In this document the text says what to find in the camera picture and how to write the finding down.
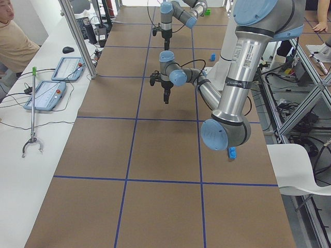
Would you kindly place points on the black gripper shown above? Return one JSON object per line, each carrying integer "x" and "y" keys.
{"x": 165, "y": 84}
{"x": 166, "y": 34}

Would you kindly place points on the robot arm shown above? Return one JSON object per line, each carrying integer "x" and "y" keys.
{"x": 257, "y": 24}
{"x": 172, "y": 9}

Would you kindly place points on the green double stud block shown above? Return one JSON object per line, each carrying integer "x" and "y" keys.
{"x": 207, "y": 12}

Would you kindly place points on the black water bottle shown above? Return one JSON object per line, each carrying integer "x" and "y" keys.
{"x": 90, "y": 31}

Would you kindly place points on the blue block far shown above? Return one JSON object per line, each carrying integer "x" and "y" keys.
{"x": 232, "y": 154}

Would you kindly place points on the brown paper table mat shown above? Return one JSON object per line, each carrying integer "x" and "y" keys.
{"x": 135, "y": 172}

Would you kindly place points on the black keyboard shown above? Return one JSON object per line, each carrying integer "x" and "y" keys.
{"x": 82, "y": 28}

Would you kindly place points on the far teach pendant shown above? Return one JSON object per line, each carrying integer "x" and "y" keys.
{"x": 68, "y": 69}

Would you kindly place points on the teach pendant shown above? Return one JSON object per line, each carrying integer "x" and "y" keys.
{"x": 48, "y": 94}
{"x": 68, "y": 69}

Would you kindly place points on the black computer mouse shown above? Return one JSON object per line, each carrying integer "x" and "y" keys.
{"x": 67, "y": 50}

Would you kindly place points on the near teach pendant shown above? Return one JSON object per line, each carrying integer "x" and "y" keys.
{"x": 48, "y": 94}

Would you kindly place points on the white chair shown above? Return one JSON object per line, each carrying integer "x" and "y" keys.
{"x": 293, "y": 171}

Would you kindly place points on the person in beige shirt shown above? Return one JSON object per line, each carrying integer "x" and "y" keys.
{"x": 17, "y": 50}

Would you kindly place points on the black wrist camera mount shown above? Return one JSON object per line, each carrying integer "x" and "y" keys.
{"x": 156, "y": 29}

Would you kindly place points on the blue block near pedestal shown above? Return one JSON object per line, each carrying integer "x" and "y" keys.
{"x": 212, "y": 57}

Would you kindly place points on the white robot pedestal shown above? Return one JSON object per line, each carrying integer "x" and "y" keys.
{"x": 218, "y": 73}

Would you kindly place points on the aluminium frame post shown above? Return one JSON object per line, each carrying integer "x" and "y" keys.
{"x": 76, "y": 33}

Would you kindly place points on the green handled grabber tool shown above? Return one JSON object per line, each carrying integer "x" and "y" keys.
{"x": 33, "y": 139}

